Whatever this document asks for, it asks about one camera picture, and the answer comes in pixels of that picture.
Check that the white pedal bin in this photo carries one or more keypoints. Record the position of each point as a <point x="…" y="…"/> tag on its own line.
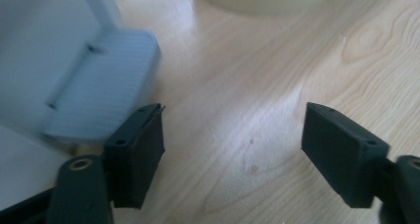
<point x="33" y="52"/>

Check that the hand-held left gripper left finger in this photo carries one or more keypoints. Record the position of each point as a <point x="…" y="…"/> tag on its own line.
<point x="135" y="158"/>

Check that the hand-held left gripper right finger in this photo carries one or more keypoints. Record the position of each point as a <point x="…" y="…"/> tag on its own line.
<point x="343" y="161"/>

